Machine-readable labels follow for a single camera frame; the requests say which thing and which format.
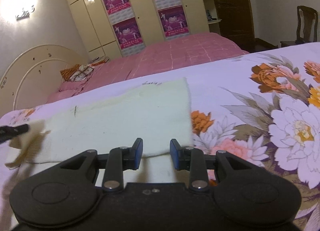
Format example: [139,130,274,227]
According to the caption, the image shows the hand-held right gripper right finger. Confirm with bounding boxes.
[170,139,253,193]

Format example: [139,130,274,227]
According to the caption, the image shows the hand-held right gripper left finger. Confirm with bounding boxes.
[60,138,144,193]

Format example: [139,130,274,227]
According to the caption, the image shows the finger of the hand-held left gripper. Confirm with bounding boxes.
[0,124,30,144]

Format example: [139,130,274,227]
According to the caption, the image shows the pale yellow small cloth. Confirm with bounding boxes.
[5,77,194,169]

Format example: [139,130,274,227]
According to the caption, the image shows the pink pillow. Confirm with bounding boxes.
[47,80,87,102]

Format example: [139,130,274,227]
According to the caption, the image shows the cream curved headboard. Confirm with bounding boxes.
[0,44,88,119]

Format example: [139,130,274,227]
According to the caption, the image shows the floral bed sheet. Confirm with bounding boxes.
[0,44,320,231]

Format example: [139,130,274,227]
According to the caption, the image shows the orange patterned pillow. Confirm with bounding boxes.
[60,63,97,83]

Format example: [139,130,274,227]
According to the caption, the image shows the pink checked bed cover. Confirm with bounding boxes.
[47,31,250,103]

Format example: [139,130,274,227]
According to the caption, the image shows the folded patterned fabric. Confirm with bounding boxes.
[89,55,110,64]

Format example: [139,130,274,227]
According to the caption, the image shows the cream wardrobe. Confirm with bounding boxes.
[57,0,218,59]

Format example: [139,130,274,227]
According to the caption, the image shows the cream corner shelf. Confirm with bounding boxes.
[199,0,223,26]

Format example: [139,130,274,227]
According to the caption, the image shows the dark brown wooden door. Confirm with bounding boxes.
[207,0,256,53]

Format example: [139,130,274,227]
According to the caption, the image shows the dark wooden side table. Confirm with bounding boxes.
[280,40,305,48]

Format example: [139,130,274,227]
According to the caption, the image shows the dark wooden chair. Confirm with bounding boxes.
[296,5,319,44]

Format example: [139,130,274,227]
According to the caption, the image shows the wall lamp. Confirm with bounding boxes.
[15,5,36,22]

